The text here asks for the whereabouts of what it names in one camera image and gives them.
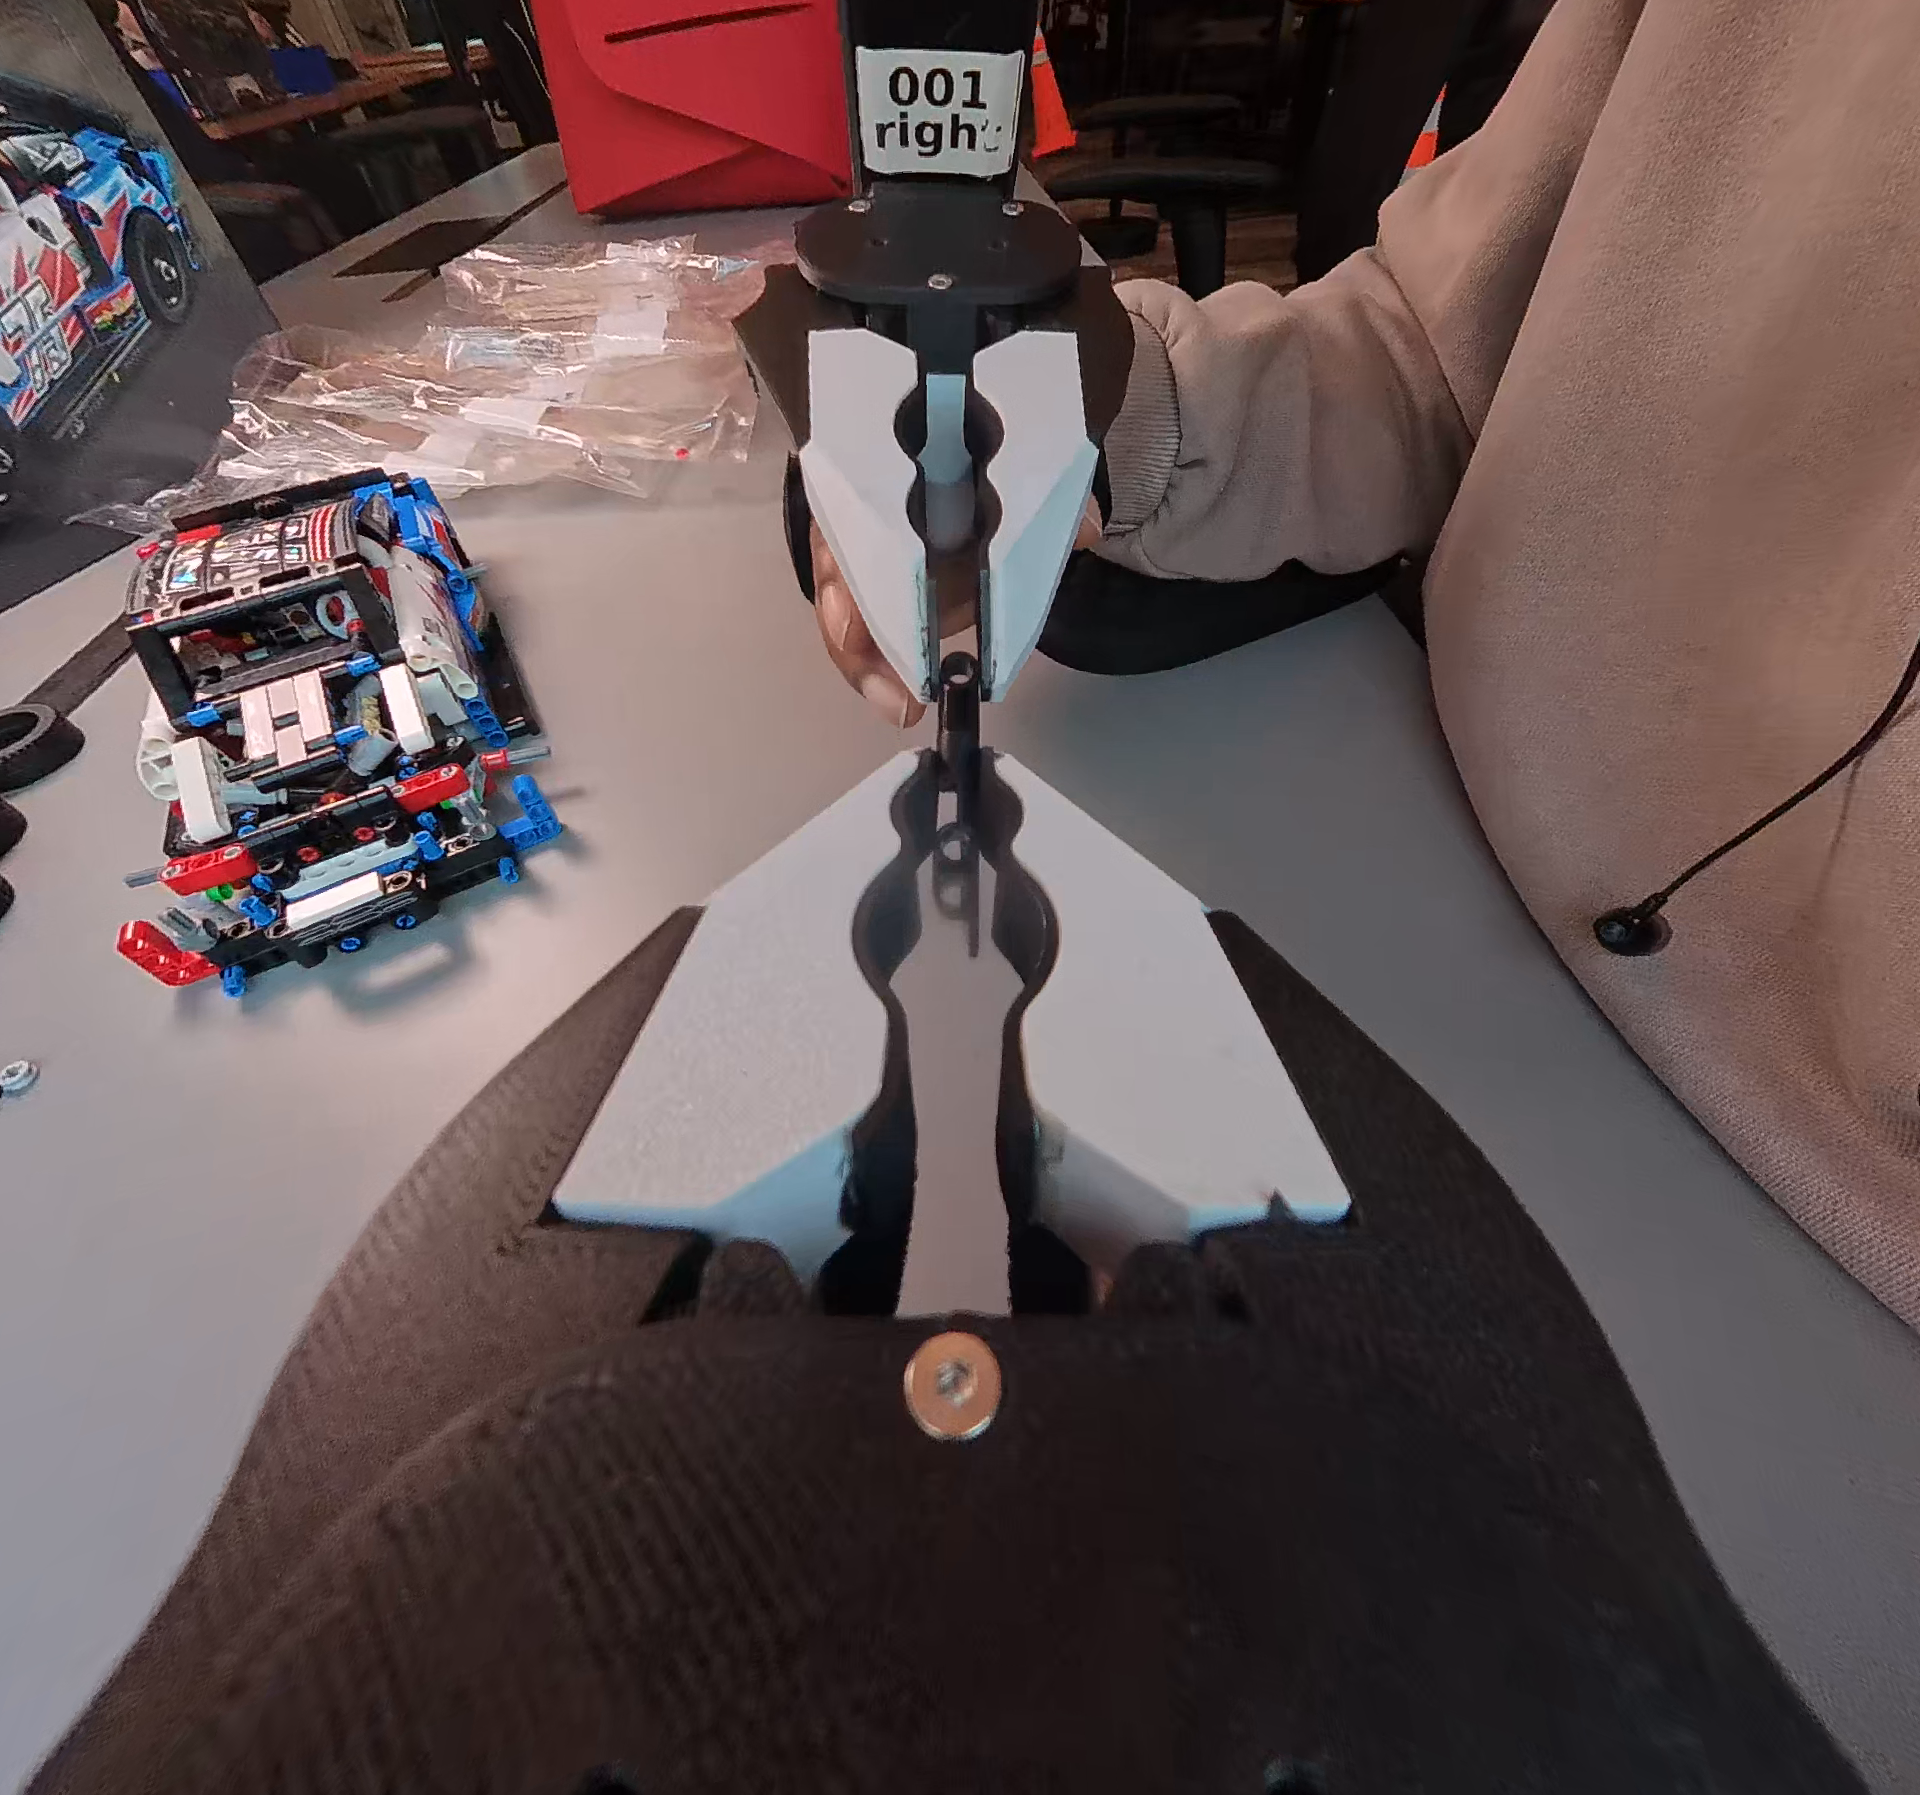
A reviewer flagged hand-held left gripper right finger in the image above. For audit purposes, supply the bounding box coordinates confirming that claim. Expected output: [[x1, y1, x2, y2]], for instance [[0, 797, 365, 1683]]
[[982, 752, 1355, 1314]]

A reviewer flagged wooden table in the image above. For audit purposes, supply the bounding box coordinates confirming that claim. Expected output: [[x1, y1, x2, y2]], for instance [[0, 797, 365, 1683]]
[[195, 39, 497, 143]]

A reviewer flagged person's beige hoodie torso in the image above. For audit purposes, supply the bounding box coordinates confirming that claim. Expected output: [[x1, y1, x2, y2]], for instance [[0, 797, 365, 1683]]
[[1394, 0, 1920, 1332]]

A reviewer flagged toy race car box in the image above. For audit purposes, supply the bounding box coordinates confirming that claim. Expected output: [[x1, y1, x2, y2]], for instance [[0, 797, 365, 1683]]
[[0, 0, 286, 613]]

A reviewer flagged pile of clear plastic bags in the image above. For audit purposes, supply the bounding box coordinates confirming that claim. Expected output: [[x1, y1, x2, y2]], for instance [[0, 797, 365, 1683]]
[[75, 236, 766, 536]]

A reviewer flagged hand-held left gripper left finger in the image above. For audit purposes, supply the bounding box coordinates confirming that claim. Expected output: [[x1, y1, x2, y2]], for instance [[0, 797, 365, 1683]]
[[548, 750, 921, 1309]]

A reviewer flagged red felt bag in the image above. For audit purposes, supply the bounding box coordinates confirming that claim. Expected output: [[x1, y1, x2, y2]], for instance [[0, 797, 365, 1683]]
[[502, 0, 860, 222]]

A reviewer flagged brick-built toy race car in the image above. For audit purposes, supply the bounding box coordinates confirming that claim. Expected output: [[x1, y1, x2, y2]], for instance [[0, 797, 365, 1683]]
[[117, 468, 564, 1002]]

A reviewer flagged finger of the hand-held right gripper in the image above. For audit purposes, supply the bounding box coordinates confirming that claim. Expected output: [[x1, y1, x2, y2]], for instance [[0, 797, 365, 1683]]
[[964, 329, 1107, 708], [792, 329, 950, 705]]

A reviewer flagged black striped toy panel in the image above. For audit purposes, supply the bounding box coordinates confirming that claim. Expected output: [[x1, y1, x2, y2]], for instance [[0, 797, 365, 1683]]
[[923, 752, 992, 961]]

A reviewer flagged person's right hand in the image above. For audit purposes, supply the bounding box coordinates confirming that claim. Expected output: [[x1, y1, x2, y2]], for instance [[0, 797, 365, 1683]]
[[810, 536, 932, 731]]

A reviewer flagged black office chair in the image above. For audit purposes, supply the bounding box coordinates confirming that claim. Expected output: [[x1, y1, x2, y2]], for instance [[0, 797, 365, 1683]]
[[1041, 91, 1292, 304]]

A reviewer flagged black hoodie drawstring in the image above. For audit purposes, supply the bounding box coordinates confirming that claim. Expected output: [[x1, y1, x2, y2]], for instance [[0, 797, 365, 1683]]
[[1593, 641, 1920, 961]]

